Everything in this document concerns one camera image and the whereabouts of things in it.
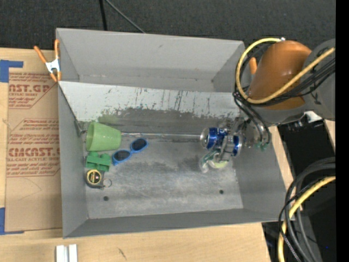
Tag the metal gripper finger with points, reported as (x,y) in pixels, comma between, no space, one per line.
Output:
(227,149)
(225,130)

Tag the blue drink can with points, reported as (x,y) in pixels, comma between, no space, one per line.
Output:
(211,139)

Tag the clear and green plastic thing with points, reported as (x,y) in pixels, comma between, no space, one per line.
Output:
(211,162)

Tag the grey metal bin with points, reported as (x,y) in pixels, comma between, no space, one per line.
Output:
(163,179)

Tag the blue sunglasses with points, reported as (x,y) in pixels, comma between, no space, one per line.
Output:
(128,150)

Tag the light green plastic cup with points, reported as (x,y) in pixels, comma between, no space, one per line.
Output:
(103,137)

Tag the green toy brick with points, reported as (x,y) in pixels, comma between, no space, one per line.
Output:
(98,161)

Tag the yellow and black tape measure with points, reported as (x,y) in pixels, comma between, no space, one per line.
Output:
(94,177)

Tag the brown cardboard board, red print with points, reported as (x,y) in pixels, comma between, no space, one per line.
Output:
(32,135)

